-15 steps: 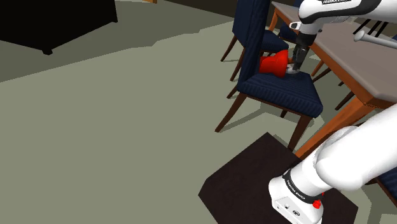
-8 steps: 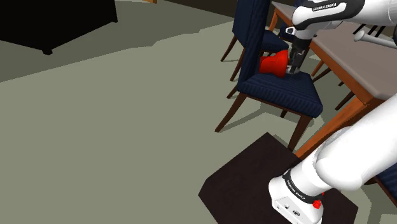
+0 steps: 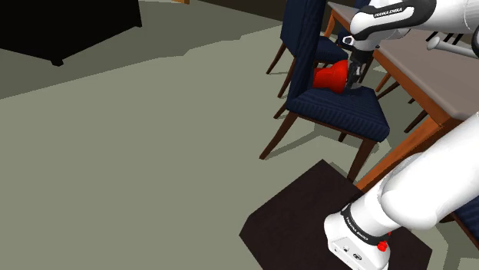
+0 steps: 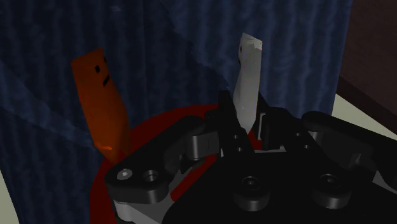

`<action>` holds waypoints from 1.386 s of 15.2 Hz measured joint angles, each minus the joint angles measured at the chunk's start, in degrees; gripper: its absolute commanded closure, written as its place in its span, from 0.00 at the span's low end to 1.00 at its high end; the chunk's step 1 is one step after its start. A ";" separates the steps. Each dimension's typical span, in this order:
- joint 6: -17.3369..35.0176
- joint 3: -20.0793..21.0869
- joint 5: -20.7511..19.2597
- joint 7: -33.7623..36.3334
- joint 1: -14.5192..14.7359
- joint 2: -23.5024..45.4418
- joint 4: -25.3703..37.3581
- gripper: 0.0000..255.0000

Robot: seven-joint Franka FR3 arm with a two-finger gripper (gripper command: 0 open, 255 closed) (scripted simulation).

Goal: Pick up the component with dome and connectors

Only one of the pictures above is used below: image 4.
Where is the red round holder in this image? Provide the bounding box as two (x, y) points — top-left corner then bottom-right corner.
(89, 104), (265, 224)

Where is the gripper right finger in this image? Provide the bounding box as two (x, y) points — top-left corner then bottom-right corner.
(257, 106), (397, 192)

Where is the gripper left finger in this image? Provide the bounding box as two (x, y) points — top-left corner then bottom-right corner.
(104, 90), (258, 206)

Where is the orange flat spatula with face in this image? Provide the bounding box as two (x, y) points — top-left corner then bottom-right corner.
(70, 47), (132, 165)

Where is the white spatula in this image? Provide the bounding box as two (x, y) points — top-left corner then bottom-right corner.
(232, 32), (263, 134)

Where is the dark blue ribbed fabric cover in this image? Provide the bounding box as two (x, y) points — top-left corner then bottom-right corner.
(0, 0), (353, 224)

